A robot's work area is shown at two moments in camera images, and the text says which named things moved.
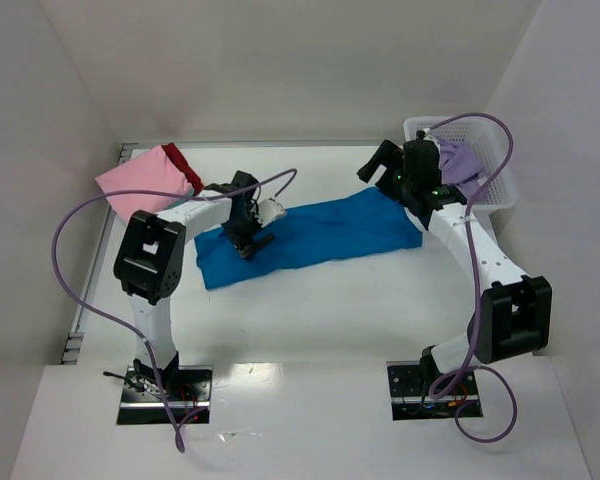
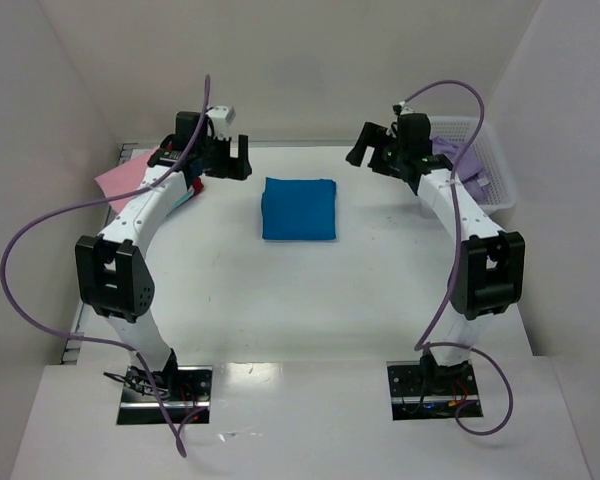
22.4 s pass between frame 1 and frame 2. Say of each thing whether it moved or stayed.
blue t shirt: moved
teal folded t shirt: stayed
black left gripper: moved
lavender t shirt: stayed
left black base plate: stayed
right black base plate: stayed
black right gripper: moved
